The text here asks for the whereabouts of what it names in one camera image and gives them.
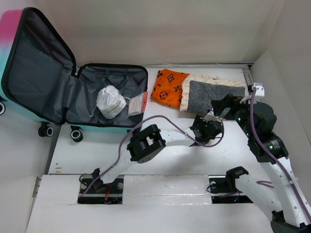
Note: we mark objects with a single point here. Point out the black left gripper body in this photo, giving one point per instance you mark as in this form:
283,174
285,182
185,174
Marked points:
199,123

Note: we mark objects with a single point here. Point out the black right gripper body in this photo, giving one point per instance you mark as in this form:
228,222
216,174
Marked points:
237,111

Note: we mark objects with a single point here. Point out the grey cream fleece blanket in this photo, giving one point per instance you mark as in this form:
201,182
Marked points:
198,91

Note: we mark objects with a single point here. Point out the orange patterned towel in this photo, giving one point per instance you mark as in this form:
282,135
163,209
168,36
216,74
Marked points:
168,88

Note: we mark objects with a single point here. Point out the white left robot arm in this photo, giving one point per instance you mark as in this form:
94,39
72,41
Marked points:
142,145

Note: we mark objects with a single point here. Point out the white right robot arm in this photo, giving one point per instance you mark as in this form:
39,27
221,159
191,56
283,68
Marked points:
281,198

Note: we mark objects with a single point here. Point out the pink teal suitcase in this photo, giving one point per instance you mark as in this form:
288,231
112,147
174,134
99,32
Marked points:
39,77

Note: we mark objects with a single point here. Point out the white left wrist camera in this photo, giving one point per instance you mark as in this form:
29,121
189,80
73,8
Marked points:
210,117

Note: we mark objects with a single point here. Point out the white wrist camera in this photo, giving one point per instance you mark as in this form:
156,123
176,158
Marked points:
210,117
257,89

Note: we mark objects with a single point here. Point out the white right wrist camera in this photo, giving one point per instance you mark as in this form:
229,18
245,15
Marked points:
257,89

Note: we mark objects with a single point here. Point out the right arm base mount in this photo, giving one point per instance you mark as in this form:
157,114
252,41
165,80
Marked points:
223,193

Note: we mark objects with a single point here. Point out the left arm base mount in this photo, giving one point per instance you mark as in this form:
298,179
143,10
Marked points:
107,194

